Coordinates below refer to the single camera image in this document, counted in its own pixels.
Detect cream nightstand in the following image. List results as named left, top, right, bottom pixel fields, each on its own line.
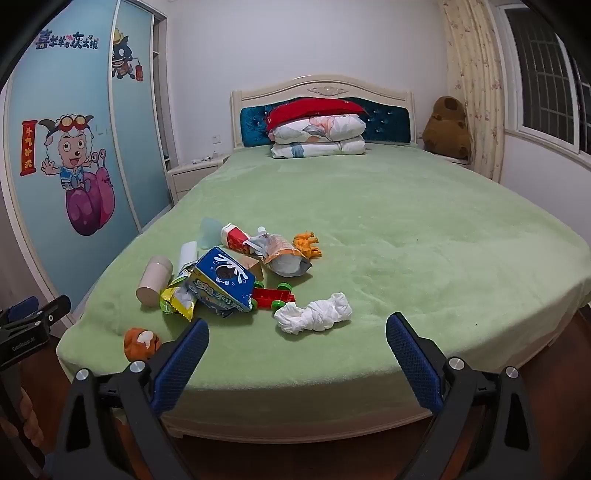
left=165, top=154, right=232, bottom=206

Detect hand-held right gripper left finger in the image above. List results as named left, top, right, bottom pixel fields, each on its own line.
left=48, top=318, right=211, bottom=480

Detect white cloth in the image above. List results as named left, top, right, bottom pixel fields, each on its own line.
left=274, top=292, right=353, bottom=334

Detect white foam tube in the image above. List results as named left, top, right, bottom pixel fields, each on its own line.
left=179, top=242, right=199, bottom=274

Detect white folded quilt blue band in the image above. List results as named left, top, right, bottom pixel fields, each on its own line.
left=270, top=137, right=367, bottom=160

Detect translucent green plastic cup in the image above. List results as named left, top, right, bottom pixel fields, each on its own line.
left=199, top=218, right=227, bottom=253

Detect red toy car green wheels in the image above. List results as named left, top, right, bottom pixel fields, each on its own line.
left=252, top=282, right=297, bottom=313

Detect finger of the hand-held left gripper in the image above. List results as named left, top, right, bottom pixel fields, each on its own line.
left=31, top=294, right=73, bottom=330
left=0, top=296, right=40, bottom=326

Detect orange plush toy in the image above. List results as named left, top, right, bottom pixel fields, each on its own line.
left=123, top=327, right=163, bottom=361

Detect printed snack pouch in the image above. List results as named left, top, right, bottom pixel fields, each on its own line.
left=244, top=226, right=314, bottom=278

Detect beige cylindrical cup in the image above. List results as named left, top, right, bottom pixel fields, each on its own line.
left=136, top=256, right=173, bottom=309

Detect orange claw toy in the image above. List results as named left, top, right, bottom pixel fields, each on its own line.
left=292, top=232, right=322, bottom=262

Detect yellow-green snack packet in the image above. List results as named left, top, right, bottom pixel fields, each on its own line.
left=159, top=270, right=200, bottom=323

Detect cream headboard blue padding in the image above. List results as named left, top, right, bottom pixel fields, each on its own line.
left=230, top=75, right=417, bottom=149

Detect floral cream curtain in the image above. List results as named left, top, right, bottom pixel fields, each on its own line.
left=438, top=0, right=507, bottom=184

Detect window with grille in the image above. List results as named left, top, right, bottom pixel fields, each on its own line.
left=495, top=0, right=591, bottom=156

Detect blue milk carton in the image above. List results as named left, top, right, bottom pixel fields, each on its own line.
left=191, top=247, right=256, bottom=319

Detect bed with green blanket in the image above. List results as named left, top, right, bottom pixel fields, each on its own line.
left=55, top=147, right=591, bottom=408

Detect brown plush bear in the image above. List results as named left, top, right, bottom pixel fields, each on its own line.
left=423, top=96, right=472, bottom=160

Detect person's left hand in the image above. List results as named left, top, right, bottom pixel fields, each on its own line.
left=0, top=389, right=48, bottom=464

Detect brown wooden block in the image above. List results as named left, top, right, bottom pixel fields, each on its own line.
left=239, top=255, right=267, bottom=282

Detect red and white carton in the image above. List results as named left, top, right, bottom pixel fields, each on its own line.
left=219, top=223, right=253, bottom=255

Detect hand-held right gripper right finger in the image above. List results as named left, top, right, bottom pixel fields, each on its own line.
left=385, top=312, right=541, bottom=480

